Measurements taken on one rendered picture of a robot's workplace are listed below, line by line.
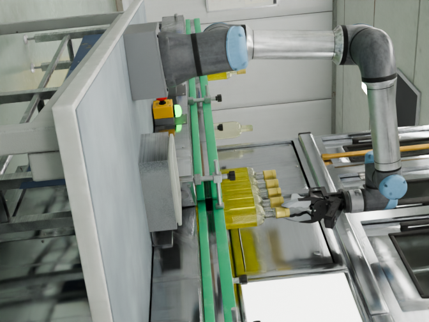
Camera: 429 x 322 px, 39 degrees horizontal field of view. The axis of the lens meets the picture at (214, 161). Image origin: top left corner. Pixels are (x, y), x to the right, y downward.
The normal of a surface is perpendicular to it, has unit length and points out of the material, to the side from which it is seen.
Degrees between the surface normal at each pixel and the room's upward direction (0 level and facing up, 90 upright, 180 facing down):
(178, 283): 90
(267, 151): 90
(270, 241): 90
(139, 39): 90
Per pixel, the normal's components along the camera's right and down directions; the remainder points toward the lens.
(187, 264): -0.08, -0.87
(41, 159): 0.04, 0.35
